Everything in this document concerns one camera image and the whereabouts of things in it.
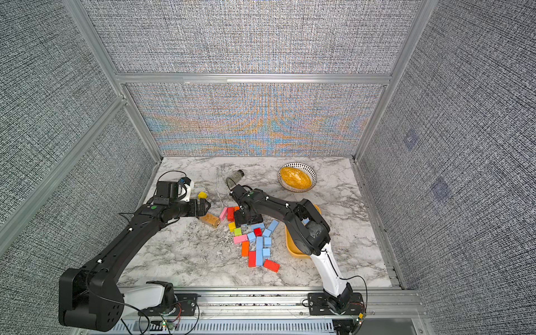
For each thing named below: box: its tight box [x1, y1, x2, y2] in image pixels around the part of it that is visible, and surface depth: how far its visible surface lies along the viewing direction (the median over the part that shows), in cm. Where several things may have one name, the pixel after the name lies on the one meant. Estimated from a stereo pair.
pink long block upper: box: [219, 206, 229, 222], surface depth 97 cm
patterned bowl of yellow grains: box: [277, 161, 317, 193], surface depth 106 cm
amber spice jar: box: [199, 212, 221, 229], surface depth 94 cm
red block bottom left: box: [247, 250, 257, 268], surface depth 85 cm
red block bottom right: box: [263, 258, 281, 273], surface depth 84 cm
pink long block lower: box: [233, 234, 249, 245], surface depth 90 cm
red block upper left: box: [227, 206, 236, 222], surface depth 97 cm
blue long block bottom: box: [256, 235, 264, 267], surface depth 87 cm
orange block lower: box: [241, 240, 250, 257], surface depth 89 cm
